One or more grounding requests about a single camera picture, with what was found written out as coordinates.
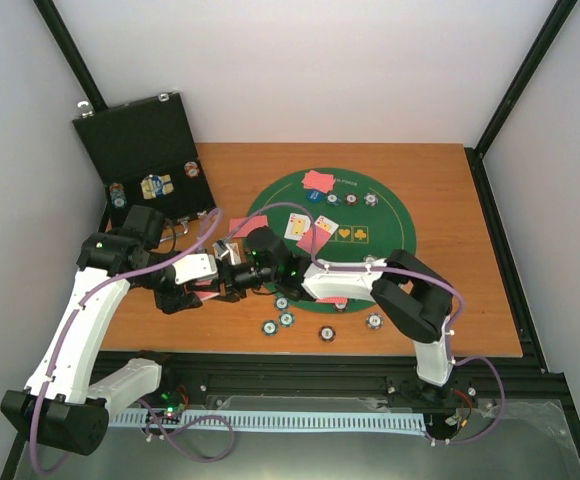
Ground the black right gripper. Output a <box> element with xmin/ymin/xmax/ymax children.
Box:
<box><xmin>187</xmin><ymin>259</ymin><xmax>278</xmax><ymax>304</ymax></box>

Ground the pink-backed card deck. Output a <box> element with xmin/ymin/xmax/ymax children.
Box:
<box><xmin>191</xmin><ymin>280</ymin><xmax>220</xmax><ymax>302</ymax></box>

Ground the dealt pink card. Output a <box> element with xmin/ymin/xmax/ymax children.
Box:
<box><xmin>228</xmin><ymin>215</ymin><xmax>268</xmax><ymax>238</ymax></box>

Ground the green blue chip stack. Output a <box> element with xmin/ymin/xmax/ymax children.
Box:
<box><xmin>261</xmin><ymin>320</ymin><xmax>279</xmax><ymax>336</ymax></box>

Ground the blue small blind button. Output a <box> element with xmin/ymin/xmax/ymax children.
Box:
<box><xmin>306</xmin><ymin>189</ymin><xmax>324</xmax><ymax>204</ymax></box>

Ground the blue white chip stack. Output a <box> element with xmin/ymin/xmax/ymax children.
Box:
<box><xmin>366</xmin><ymin>313</ymin><xmax>383</xmax><ymax>330</ymax></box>

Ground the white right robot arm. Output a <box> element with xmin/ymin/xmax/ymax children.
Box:
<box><xmin>216</xmin><ymin>249</ymin><xmax>465</xmax><ymax>387</ymax></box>

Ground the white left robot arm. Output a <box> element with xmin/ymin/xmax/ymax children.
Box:
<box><xmin>0</xmin><ymin>206</ymin><xmax>217</xmax><ymax>456</ymax></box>

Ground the boxed card deck in case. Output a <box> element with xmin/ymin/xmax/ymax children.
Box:
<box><xmin>140</xmin><ymin>174</ymin><xmax>174</xmax><ymax>199</ymax></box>

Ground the chip stack in case left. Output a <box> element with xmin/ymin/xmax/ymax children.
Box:
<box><xmin>109</xmin><ymin>183</ymin><xmax>127</xmax><ymax>209</ymax></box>

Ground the orange chip stack in case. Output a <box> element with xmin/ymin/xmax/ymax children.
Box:
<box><xmin>184</xmin><ymin>161</ymin><xmax>200</xmax><ymax>178</ymax></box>

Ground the black poker chip case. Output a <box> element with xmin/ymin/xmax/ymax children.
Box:
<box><xmin>73</xmin><ymin>91</ymin><xmax>216</xmax><ymax>227</ymax></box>

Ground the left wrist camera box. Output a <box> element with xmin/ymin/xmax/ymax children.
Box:
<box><xmin>172</xmin><ymin>253</ymin><xmax>218</xmax><ymax>285</ymax></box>

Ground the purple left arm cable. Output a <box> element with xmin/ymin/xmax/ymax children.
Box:
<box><xmin>28</xmin><ymin>207</ymin><xmax>236</xmax><ymax>475</ymax></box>

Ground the white slotted cable duct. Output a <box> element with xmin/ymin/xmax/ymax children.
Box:
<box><xmin>109</xmin><ymin>408</ymin><xmax>426</xmax><ymax>435</ymax></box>

